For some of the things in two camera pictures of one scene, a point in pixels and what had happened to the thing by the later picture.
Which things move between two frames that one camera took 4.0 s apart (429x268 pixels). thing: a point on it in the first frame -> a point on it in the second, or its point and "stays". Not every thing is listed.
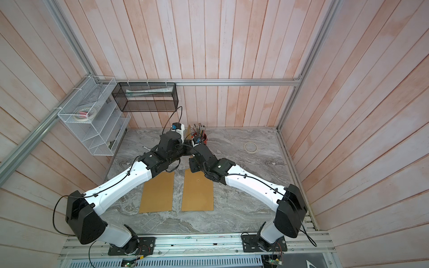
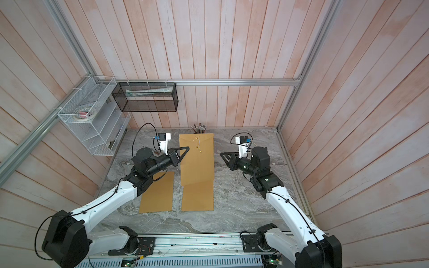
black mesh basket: (146, 96) stays
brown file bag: (157, 194) stays
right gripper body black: (195, 167) -> (245, 166)
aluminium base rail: (296, 246) stays
